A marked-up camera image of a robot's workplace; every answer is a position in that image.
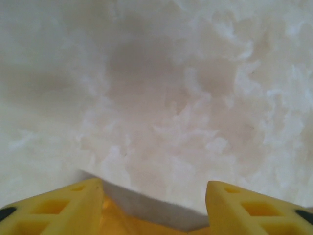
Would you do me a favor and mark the orange t-shirt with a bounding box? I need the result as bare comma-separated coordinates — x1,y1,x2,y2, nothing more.
100,194,213,235

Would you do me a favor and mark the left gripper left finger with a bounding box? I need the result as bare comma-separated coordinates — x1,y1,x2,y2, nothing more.
0,178,105,235

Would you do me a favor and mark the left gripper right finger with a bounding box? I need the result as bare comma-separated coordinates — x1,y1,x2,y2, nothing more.
205,180,313,235

